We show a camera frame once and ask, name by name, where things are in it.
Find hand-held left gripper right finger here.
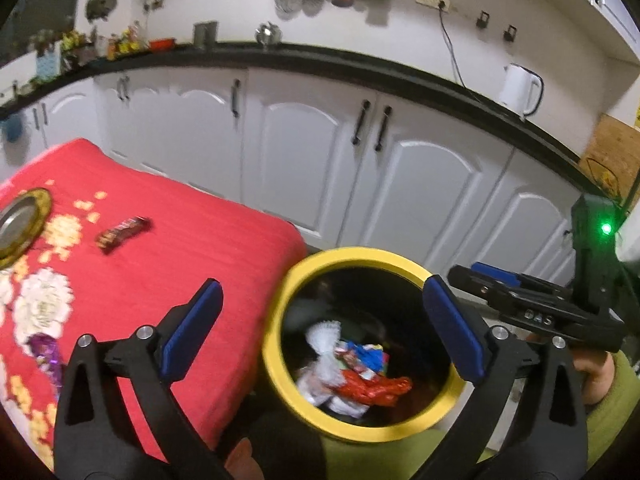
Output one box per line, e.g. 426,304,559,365
415,274,589,480

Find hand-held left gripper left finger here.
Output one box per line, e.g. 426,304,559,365
52,277,261,480

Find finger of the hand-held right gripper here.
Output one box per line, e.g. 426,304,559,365
446,265,521,312
471,261,572,294

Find blue wrapper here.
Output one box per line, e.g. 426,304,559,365
347,341,391,373

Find red plastic bag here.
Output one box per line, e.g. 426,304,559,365
336,370,413,408

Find black bin with yellow rim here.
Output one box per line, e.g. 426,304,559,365
261,246,468,443

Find white tissue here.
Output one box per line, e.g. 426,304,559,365
295,322,371,418

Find person's right forearm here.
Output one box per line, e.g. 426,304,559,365
582,350,640,466

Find person's right hand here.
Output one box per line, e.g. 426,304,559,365
574,351,617,407

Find red floral blanket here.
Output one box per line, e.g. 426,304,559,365
0,139,308,471

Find brown candy bar wrapper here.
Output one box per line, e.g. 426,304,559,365
95,215,152,256

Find chipboard panel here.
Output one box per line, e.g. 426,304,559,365
580,112,640,201

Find small shiny snack wrapper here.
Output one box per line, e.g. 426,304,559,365
27,334,65,401

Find white electric kettle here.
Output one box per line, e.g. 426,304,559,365
500,62,545,120

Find white base cabinets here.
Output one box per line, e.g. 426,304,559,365
0,67,586,286

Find round metal plate gold rim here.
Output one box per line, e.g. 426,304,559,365
0,187,53,270

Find black kitchen countertop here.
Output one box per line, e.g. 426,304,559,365
0,41,621,206

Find blue hanging pouch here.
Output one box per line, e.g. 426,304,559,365
2,112,23,143

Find group of condiment bottles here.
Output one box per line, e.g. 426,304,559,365
107,22,148,58

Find metal cup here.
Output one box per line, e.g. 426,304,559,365
194,21,219,50

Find light blue utensil holder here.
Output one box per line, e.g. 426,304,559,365
36,50,61,81

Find small metal teapot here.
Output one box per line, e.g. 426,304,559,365
255,22,282,47

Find metal pot lid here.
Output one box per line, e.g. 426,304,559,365
85,0,120,22

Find black power cable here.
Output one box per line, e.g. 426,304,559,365
439,6,468,88

